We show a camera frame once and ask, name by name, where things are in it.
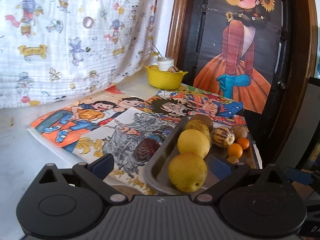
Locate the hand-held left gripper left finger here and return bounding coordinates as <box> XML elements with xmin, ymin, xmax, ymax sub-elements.
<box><xmin>36</xmin><ymin>153</ymin><xmax>128</xmax><ymax>204</ymax></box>

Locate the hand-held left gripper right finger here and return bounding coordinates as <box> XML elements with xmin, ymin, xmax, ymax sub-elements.
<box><xmin>196</xmin><ymin>154</ymin><xmax>287</xmax><ymax>204</ymax></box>

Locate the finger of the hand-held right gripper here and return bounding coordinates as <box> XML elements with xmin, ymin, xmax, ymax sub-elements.
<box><xmin>285</xmin><ymin>168</ymin><xmax>314</xmax><ymax>185</ymax></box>

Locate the small orange kumquat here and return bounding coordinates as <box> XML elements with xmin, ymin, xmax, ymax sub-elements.
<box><xmin>236</xmin><ymin>137</ymin><xmax>250</xmax><ymax>150</ymax></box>
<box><xmin>227</xmin><ymin>143</ymin><xmax>243</xmax><ymax>158</ymax></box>

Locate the striped pepino melon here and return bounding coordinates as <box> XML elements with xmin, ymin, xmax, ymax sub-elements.
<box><xmin>212</xmin><ymin>127</ymin><xmax>236</xmax><ymax>147</ymax></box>

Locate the yellow lemon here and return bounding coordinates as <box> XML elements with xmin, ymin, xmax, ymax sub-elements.
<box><xmin>177</xmin><ymin>129</ymin><xmax>211</xmax><ymax>159</ymax></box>

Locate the round brown fruit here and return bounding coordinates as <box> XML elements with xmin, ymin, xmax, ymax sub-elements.
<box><xmin>230</xmin><ymin>124</ymin><xmax>249</xmax><ymax>139</ymax></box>

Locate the spotted yellow pear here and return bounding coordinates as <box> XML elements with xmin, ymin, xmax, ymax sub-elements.
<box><xmin>184</xmin><ymin>120</ymin><xmax>212</xmax><ymax>145</ymax></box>

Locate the brown kiwi fruit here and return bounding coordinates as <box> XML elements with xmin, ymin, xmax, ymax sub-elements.
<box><xmin>189</xmin><ymin>114</ymin><xmax>214</xmax><ymax>132</ymax></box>

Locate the metal tray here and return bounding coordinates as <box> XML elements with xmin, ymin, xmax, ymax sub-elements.
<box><xmin>144</xmin><ymin>115</ymin><xmax>262</xmax><ymax>195</ymax></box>

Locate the grey-haired figure poster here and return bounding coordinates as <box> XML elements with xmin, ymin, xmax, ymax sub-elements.
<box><xmin>75</xmin><ymin>106</ymin><xmax>185</xmax><ymax>196</ymax></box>

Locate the colourful anime poster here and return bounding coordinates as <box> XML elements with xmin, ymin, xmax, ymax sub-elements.
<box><xmin>144</xmin><ymin>85</ymin><xmax>247</xmax><ymax>127</ymax></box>

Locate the yellow plastic bowl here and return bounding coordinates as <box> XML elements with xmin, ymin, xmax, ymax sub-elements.
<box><xmin>145</xmin><ymin>65</ymin><xmax>189</xmax><ymax>90</ymax></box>

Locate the white jar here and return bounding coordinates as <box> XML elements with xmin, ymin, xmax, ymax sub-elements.
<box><xmin>157</xmin><ymin>57</ymin><xmax>174</xmax><ymax>72</ymax></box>

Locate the printed blanket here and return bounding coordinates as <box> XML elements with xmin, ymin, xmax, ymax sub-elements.
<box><xmin>0</xmin><ymin>0</ymin><xmax>161</xmax><ymax>109</ymax></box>

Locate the dark door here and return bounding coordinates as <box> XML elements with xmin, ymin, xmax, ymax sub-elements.
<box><xmin>184</xmin><ymin>0</ymin><xmax>300</xmax><ymax>140</ymax></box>

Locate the dry twig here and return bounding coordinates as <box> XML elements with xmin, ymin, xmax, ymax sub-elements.
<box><xmin>151</xmin><ymin>39</ymin><xmax>164</xmax><ymax>59</ymax></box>

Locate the wall poster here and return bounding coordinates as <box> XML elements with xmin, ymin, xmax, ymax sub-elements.
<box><xmin>193</xmin><ymin>0</ymin><xmax>282</xmax><ymax>114</ymax></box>

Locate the wooden door frame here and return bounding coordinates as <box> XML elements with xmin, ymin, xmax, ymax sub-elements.
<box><xmin>165</xmin><ymin>0</ymin><xmax>316</xmax><ymax>160</ymax></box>

